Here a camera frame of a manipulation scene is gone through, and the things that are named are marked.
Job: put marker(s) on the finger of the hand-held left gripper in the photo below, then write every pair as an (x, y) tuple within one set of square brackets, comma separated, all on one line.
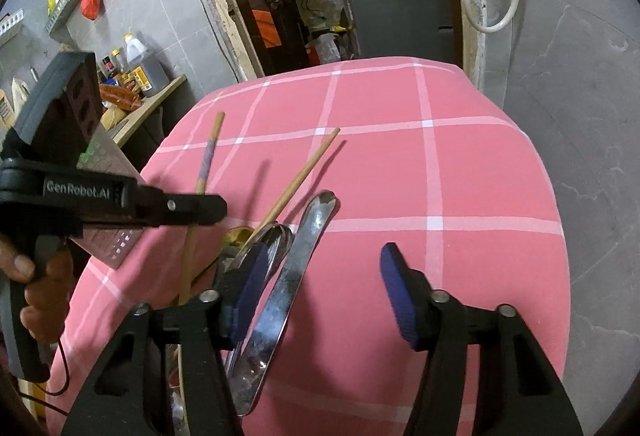
[(195, 209)]

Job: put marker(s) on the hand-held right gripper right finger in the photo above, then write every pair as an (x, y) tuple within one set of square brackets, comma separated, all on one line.
[(400, 296)]

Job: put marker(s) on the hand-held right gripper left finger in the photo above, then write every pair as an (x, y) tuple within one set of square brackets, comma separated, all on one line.
[(247, 296)]

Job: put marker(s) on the long steel spoon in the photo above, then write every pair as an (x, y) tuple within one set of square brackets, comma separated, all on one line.
[(292, 276)]

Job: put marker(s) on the gold spoon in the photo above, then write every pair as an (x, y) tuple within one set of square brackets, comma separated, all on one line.
[(239, 235)]

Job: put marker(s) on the wooden chopstick with grey band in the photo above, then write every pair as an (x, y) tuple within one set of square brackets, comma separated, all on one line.
[(209, 156)]

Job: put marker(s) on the perforated steel utensil holder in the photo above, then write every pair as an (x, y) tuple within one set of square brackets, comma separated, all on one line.
[(107, 148)]

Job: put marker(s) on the plain wooden chopstick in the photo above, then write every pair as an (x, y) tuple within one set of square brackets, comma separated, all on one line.
[(305, 171)]

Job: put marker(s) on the person's left hand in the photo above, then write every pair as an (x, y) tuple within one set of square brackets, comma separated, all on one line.
[(47, 296)]

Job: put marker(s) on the orange food packet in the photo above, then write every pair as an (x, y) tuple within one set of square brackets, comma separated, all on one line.
[(120, 96)]

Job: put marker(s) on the dark sauce bottle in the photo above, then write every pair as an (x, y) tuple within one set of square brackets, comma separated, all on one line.
[(119, 61)]

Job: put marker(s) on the large oil bottle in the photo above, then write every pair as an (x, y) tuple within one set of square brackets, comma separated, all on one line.
[(145, 66)]

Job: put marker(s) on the pink checked tablecloth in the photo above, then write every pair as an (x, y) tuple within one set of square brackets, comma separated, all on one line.
[(425, 176)]

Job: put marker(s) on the orange door sticker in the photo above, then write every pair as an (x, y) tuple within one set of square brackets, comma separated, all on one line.
[(266, 28)]

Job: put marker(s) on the clear plastic bag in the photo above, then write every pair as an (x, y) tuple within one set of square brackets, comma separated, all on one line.
[(325, 48)]

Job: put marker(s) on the grey cabinet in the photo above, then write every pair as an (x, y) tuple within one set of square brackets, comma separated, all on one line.
[(400, 16)]

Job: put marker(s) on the metal wall rack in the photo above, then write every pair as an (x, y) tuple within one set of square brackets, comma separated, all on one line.
[(62, 11)]

